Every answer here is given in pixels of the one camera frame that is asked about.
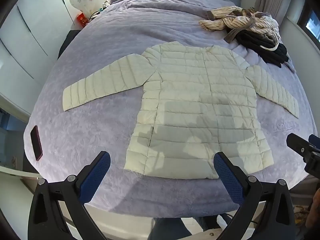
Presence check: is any lavender plush bed blanket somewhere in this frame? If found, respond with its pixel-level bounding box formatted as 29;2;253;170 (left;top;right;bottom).
23;0;316;218

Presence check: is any small red box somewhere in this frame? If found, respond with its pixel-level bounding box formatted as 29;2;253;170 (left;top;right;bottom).
76;13;89;27

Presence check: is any black clothes pile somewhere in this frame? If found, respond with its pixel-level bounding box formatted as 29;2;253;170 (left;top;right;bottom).
235;30;290;68

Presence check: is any white quilted puffer jacket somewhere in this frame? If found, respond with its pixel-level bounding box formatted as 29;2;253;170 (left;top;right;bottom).
62;41;300;180

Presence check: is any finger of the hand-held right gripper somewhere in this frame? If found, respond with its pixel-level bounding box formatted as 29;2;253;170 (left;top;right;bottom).
308;134;320;153
286;132;313;158

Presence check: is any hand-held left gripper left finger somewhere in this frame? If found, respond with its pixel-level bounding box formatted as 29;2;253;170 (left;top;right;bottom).
28;151;111;240

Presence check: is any window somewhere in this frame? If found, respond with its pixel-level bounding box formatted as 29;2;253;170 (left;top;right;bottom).
304;9;320;42

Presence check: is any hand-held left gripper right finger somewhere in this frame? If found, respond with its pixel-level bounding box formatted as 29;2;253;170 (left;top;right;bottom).
213;151;296;240

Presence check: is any grey brown knit scarf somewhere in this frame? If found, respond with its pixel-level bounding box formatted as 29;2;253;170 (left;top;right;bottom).
223;9;259;43

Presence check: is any dark red smartphone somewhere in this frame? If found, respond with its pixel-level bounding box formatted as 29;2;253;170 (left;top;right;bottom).
30;125;43;161

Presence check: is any white glossy wardrobe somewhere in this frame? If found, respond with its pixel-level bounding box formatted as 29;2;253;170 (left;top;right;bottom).
0;0;84;117

